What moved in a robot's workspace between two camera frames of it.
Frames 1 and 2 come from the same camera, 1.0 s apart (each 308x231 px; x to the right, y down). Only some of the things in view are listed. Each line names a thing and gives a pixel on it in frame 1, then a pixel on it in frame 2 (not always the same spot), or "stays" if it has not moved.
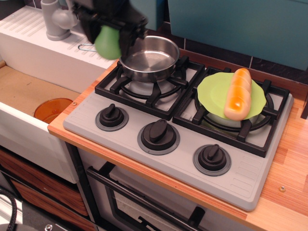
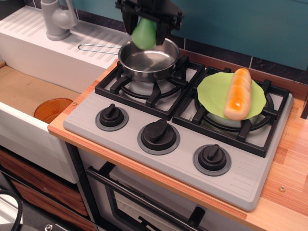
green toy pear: x=107 y=43 → x=144 y=34
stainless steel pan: x=150 y=59 stays
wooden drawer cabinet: x=44 y=188 stays
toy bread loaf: x=238 y=103 stays
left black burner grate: x=158 y=98 stays
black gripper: x=122 y=15 → x=168 y=13
